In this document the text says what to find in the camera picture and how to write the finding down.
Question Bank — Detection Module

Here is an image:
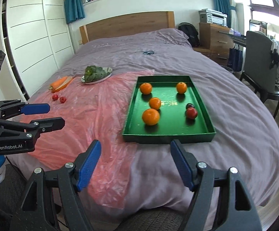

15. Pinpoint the red apple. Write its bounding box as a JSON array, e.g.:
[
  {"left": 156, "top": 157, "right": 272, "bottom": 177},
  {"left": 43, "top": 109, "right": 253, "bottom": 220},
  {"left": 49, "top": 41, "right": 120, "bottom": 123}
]
[
  {"left": 60, "top": 96, "right": 66, "bottom": 103},
  {"left": 52, "top": 94, "right": 59, "bottom": 101},
  {"left": 186, "top": 107, "right": 198, "bottom": 120}
]

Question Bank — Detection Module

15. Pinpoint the dark plum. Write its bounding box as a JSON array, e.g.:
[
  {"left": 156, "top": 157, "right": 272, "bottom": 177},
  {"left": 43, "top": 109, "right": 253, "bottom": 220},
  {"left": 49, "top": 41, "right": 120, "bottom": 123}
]
[{"left": 186, "top": 103, "right": 194, "bottom": 109}]

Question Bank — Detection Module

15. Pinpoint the mandarin orange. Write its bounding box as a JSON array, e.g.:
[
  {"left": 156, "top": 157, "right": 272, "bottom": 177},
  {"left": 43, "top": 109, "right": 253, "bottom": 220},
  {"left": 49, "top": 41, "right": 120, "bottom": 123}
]
[
  {"left": 176, "top": 82, "right": 188, "bottom": 94},
  {"left": 149, "top": 98, "right": 161, "bottom": 110},
  {"left": 142, "top": 109, "right": 160, "bottom": 126},
  {"left": 139, "top": 82, "right": 153, "bottom": 95}
]

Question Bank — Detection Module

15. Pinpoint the orange oval dish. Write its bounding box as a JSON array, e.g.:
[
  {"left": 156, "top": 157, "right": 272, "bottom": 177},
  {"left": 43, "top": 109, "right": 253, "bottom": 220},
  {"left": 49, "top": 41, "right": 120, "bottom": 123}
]
[{"left": 57, "top": 76, "right": 73, "bottom": 92}]

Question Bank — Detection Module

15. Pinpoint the carrot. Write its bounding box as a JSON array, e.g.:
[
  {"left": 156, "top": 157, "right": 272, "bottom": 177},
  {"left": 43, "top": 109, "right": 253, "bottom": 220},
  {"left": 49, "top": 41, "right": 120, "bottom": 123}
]
[{"left": 49, "top": 76, "right": 68, "bottom": 93}]

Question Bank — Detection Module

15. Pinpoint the green rectangular tray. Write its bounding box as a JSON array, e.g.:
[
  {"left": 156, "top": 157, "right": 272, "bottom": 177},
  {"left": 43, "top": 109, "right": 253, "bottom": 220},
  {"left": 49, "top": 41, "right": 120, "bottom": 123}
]
[{"left": 122, "top": 75, "right": 218, "bottom": 145}]

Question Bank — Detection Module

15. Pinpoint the pink plastic sheet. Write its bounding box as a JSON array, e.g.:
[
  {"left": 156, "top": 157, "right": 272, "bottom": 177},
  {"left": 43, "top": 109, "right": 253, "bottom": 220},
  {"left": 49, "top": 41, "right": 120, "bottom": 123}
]
[{"left": 19, "top": 69, "right": 156, "bottom": 210}]

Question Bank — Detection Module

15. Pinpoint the green leafy bok choy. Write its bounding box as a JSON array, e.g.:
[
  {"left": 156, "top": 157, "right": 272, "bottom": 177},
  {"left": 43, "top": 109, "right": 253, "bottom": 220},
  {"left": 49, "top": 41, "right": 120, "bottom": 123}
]
[{"left": 84, "top": 65, "right": 110, "bottom": 82}]

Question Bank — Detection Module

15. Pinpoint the purple bed cover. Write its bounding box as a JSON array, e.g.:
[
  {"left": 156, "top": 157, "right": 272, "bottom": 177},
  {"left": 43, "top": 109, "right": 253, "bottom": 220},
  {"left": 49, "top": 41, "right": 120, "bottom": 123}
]
[{"left": 7, "top": 28, "right": 279, "bottom": 224}]

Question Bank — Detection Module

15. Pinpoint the white sliding wardrobe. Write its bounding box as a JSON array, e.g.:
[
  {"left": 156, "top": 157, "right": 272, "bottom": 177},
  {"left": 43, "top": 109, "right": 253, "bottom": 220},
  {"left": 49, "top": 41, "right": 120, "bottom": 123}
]
[{"left": 6, "top": 0, "right": 74, "bottom": 99}]

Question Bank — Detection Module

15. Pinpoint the white patterned plate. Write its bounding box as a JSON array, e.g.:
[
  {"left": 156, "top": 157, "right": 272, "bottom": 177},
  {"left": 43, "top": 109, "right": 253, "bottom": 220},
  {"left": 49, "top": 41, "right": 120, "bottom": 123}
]
[{"left": 81, "top": 65, "right": 113, "bottom": 85}]

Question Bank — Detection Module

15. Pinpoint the left teal curtain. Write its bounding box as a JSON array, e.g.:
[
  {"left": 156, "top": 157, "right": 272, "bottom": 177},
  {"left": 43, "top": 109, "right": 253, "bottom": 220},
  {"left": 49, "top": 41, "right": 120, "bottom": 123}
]
[{"left": 64, "top": 0, "right": 85, "bottom": 24}]

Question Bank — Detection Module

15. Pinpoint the grey office chair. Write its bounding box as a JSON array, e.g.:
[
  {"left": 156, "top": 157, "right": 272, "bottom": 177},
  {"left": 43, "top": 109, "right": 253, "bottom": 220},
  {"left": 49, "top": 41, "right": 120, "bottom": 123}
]
[{"left": 240, "top": 31, "right": 279, "bottom": 117}]

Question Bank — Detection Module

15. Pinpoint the navy tote bag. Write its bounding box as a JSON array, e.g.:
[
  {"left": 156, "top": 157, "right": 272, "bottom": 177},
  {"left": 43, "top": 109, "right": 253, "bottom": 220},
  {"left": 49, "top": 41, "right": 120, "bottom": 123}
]
[{"left": 227, "top": 44, "right": 243, "bottom": 72}]

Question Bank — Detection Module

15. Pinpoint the dark small object on bed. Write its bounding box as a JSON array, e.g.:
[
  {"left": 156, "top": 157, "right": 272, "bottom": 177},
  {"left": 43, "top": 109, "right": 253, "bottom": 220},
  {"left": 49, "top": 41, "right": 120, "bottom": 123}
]
[{"left": 143, "top": 51, "right": 155, "bottom": 55}]

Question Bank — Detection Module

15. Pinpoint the wooden drawer cabinet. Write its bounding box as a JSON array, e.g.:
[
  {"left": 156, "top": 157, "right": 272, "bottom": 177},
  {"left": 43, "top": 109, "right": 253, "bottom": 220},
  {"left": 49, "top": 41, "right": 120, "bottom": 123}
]
[{"left": 193, "top": 23, "right": 234, "bottom": 66}]

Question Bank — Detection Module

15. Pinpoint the wooden headboard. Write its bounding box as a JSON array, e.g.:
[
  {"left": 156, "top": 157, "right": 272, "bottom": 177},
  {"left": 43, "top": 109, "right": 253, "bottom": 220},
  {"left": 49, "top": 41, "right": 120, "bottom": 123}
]
[{"left": 79, "top": 11, "right": 175, "bottom": 44}]

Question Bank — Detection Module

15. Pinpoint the glass desk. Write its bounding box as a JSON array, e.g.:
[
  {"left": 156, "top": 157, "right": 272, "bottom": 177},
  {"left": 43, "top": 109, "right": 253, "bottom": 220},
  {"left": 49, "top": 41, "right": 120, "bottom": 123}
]
[{"left": 219, "top": 29, "right": 247, "bottom": 48}]

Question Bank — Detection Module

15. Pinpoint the black backpack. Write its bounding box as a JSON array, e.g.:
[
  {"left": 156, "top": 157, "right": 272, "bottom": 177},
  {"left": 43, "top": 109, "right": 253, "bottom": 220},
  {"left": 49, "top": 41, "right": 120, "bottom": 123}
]
[{"left": 178, "top": 23, "right": 200, "bottom": 48}]

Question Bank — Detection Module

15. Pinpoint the white printer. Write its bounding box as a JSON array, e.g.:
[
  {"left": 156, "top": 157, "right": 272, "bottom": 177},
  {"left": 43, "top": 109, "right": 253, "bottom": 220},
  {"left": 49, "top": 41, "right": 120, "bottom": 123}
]
[{"left": 198, "top": 9, "right": 227, "bottom": 27}]

